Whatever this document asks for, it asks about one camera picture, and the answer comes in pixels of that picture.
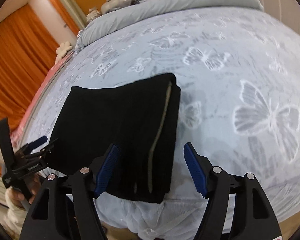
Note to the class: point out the butterfly pattern grey bedspread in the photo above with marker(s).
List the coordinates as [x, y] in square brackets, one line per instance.
[239, 74]

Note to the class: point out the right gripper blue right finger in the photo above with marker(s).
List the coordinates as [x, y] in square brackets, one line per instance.
[237, 207]

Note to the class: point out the person left hand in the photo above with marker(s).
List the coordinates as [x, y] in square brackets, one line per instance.
[17, 198]

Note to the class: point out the black pants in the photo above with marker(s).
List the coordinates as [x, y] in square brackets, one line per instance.
[140, 118]

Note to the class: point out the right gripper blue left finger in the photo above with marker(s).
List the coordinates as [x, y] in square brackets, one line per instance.
[64, 206]

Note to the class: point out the plain grey folded duvet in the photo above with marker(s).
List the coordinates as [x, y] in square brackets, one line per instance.
[165, 7]

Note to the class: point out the cream flower shaped cushion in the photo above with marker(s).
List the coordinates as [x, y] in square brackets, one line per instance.
[62, 50]

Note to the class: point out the orange curtain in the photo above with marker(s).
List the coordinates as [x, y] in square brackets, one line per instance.
[31, 31]

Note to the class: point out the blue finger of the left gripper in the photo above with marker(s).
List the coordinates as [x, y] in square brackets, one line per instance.
[47, 148]
[40, 141]

